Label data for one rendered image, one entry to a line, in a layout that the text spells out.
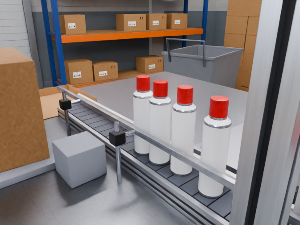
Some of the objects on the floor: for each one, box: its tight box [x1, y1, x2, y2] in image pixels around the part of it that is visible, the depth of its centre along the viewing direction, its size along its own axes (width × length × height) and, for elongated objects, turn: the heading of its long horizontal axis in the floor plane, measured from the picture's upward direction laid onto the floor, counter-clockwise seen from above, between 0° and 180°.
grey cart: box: [162, 38, 244, 89], centre depth 307 cm, size 89×63×96 cm
